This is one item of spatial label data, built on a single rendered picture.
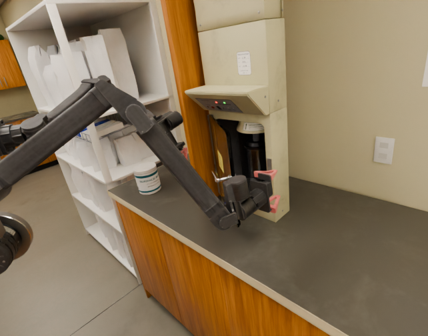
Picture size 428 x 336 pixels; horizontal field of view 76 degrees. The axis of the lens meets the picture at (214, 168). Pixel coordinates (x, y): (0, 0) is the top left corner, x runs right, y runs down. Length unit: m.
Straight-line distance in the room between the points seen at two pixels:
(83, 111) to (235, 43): 0.60
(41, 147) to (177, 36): 0.70
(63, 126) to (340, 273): 0.90
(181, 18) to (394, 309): 1.19
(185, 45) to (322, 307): 1.04
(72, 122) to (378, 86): 1.10
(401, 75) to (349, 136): 0.31
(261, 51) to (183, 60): 0.35
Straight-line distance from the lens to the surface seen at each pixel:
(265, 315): 1.15
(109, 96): 0.68
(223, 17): 1.10
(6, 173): 0.76
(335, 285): 1.00
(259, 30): 1.00
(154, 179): 1.58
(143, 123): 0.67
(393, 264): 1.11
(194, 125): 1.25
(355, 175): 1.46
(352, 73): 1.33
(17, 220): 1.22
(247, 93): 0.91
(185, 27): 1.23
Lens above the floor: 1.66
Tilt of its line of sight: 24 degrees down
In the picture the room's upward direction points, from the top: 8 degrees counter-clockwise
